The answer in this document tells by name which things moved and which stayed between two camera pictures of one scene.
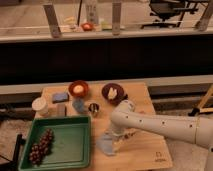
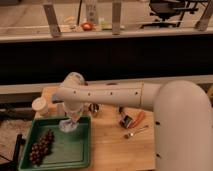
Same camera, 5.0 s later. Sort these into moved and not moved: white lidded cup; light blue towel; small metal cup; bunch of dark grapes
Moved: light blue towel
Not moved: white lidded cup; bunch of dark grapes; small metal cup
